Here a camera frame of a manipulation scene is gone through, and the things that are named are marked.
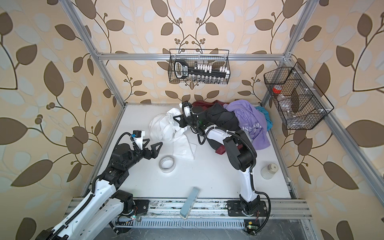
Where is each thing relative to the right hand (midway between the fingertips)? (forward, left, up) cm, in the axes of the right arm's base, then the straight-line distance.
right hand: (174, 117), depth 89 cm
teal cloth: (+3, -64, -14) cm, 66 cm away
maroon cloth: (+28, -20, -17) cm, 39 cm away
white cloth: (-2, +7, -7) cm, 10 cm away
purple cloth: (+3, -52, -11) cm, 53 cm away
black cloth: (+10, -29, -10) cm, 32 cm away
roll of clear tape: (-26, +4, -16) cm, 31 cm away
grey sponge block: (-43, -8, -18) cm, 47 cm away
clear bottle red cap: (+10, -62, +12) cm, 64 cm away
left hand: (-17, +8, +2) cm, 19 cm away
